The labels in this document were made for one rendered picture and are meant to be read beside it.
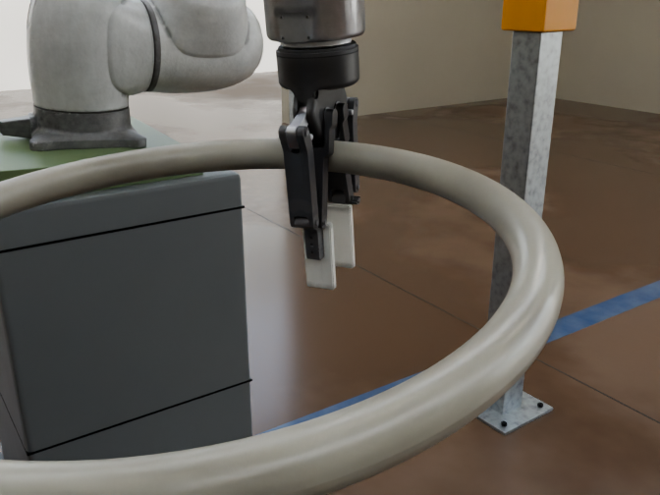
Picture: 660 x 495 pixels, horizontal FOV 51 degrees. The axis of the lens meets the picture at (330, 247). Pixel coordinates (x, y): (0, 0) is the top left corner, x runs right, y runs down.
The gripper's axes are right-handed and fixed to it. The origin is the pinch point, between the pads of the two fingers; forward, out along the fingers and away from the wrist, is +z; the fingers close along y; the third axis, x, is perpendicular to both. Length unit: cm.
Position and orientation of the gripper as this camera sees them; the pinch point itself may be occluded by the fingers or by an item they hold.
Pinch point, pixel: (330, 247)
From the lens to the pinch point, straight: 71.0
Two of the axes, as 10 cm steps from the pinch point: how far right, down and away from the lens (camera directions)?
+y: -4.0, 3.9, -8.3
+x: 9.2, 1.1, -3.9
